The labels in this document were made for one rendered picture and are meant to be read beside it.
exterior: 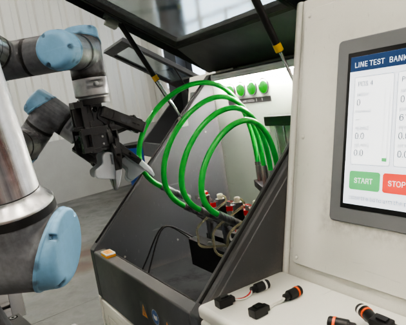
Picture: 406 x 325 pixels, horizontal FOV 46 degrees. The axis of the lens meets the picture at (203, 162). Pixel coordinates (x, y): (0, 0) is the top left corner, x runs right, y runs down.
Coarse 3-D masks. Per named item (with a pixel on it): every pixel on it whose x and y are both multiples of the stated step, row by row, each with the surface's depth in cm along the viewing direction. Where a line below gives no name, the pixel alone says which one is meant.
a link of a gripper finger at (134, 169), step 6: (126, 156) 122; (126, 162) 123; (132, 162) 123; (144, 162) 123; (132, 168) 123; (138, 168) 123; (144, 168) 123; (150, 168) 124; (132, 174) 122; (138, 174) 123; (150, 174) 125
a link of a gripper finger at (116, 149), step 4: (116, 140) 104; (112, 144) 104; (116, 144) 104; (112, 148) 105; (116, 148) 104; (120, 148) 104; (112, 152) 105; (116, 152) 104; (120, 152) 104; (116, 156) 104; (120, 156) 105; (116, 160) 105; (120, 160) 105; (116, 164) 106; (120, 164) 106; (116, 168) 106; (120, 168) 106
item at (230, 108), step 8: (216, 112) 117; (248, 112) 122; (208, 120) 115; (200, 128) 114; (256, 128) 124; (192, 136) 114; (264, 136) 124; (192, 144) 114; (264, 144) 125; (184, 152) 113; (184, 160) 113; (184, 168) 113; (272, 168) 126; (184, 184) 113; (184, 192) 113; (184, 200) 114; (192, 208) 115; (200, 208) 116; (208, 216) 117; (224, 224) 120
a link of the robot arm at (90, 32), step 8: (72, 32) 100; (80, 32) 100; (88, 32) 100; (96, 32) 102; (88, 40) 107; (96, 40) 102; (96, 48) 101; (96, 56) 101; (96, 64) 102; (72, 72) 102; (80, 72) 101; (88, 72) 101; (96, 72) 102; (104, 72) 104; (72, 80) 103
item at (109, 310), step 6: (102, 300) 154; (108, 306) 149; (108, 312) 151; (114, 312) 145; (108, 318) 152; (114, 318) 146; (120, 318) 141; (108, 324) 154; (114, 324) 148; (120, 324) 142; (126, 324) 137; (132, 324) 133
